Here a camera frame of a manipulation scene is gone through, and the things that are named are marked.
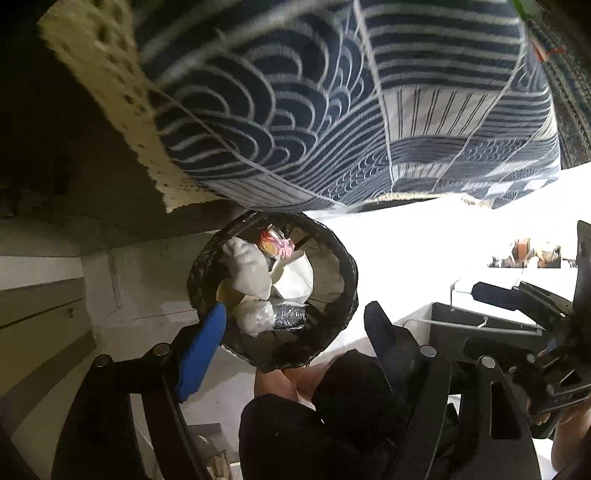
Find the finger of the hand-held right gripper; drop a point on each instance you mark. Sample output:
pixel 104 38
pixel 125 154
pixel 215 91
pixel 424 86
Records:
pixel 498 348
pixel 496 295

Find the blue white patterned tablecloth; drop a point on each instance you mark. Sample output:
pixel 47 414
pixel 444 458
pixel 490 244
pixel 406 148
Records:
pixel 300 101

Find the person's right forearm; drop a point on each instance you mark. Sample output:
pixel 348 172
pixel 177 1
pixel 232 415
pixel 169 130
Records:
pixel 575 457

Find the blue geometric patterned cloth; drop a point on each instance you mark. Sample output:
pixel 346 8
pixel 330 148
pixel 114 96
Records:
pixel 572 101

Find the person's leg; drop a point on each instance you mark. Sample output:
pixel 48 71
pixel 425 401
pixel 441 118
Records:
pixel 281 383

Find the large white paper towel wad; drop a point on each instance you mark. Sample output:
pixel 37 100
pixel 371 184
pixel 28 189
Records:
pixel 247 270

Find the white tissue ball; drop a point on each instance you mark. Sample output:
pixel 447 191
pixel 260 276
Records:
pixel 254 317

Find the red yellow snack packet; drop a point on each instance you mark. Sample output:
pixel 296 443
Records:
pixel 272 241

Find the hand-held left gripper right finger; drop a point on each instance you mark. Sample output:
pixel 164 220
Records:
pixel 381 332

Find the black mesh trash bin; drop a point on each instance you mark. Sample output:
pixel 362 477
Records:
pixel 332 295

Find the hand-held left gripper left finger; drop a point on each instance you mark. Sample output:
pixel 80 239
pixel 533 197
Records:
pixel 203 350

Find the brown paper cup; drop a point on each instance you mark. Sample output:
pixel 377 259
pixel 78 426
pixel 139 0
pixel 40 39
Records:
pixel 227 293

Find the silver foil bag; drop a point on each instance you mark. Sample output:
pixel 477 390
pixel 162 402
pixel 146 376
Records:
pixel 290 316

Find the dark low metal frame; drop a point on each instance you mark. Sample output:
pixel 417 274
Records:
pixel 489 323

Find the person's right hand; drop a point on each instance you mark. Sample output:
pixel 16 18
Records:
pixel 575 417

